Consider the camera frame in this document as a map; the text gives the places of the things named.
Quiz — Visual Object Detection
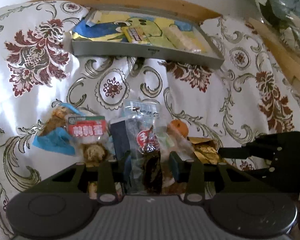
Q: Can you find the wooden bed frame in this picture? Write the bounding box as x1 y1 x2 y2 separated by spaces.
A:
36 0 300 84

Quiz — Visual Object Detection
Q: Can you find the blue edged clear snack bag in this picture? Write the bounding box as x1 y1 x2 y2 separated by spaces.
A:
32 103 85 156

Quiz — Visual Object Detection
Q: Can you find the red quail egg pack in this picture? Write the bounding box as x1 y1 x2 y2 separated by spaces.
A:
65 114 109 166

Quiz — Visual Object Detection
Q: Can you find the clear dark snack bag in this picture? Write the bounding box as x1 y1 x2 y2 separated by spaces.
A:
122 100 166 195

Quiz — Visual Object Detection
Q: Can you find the orange tangerine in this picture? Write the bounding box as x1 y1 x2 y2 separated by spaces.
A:
168 119 189 138

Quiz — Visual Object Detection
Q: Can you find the rice cracker pack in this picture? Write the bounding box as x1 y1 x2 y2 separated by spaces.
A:
162 25 202 54

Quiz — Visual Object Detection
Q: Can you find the grey metal tray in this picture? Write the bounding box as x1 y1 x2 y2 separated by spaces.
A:
72 6 224 69

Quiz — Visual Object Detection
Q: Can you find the yellow green candy pack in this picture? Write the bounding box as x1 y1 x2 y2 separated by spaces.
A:
121 27 151 44

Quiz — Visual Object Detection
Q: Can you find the floral white bed cover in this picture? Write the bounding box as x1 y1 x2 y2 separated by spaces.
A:
0 1 300 239

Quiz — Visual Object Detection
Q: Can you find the gold foil snack packet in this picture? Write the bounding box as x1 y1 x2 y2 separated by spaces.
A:
187 137 221 165

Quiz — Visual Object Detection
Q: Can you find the frog drawing paper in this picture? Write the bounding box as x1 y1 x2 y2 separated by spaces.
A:
71 10 210 54

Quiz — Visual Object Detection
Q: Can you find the dark blue snack packet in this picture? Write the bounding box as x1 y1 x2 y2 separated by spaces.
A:
110 118 131 164

